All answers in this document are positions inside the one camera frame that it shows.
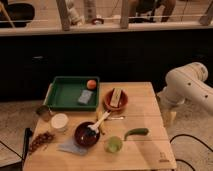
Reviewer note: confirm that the black chair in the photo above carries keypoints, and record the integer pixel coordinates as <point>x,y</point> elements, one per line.
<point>20,13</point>

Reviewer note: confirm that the green plastic tray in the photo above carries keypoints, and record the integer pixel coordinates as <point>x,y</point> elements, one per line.
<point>65,92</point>

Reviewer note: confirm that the wooden block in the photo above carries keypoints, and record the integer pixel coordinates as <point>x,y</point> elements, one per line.
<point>115,97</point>

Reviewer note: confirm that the orange fruit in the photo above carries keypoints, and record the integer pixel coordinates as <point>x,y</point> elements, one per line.
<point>91,84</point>

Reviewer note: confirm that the white paper cup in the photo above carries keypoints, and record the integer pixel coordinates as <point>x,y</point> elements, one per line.
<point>59,122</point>

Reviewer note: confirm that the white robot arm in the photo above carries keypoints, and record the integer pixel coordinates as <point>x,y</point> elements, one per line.
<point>185,83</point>

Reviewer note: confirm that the metal spoon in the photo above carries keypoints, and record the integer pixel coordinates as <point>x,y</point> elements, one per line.
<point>116,118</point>

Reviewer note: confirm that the dried red chili bunch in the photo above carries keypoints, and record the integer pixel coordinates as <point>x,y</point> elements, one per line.
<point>40,140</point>

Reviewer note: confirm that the yellow banana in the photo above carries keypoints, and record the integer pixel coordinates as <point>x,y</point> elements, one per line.
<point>99,114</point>

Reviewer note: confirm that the dark red bowl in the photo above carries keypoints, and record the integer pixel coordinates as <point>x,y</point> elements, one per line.
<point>84,136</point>

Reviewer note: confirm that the grey cloth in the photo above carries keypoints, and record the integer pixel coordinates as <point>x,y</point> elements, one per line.
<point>71,146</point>

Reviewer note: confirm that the white plastic spoon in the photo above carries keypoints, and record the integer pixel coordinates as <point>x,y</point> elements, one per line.
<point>94,127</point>

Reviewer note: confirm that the green plastic cup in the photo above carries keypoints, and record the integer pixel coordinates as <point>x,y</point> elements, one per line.
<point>113,144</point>

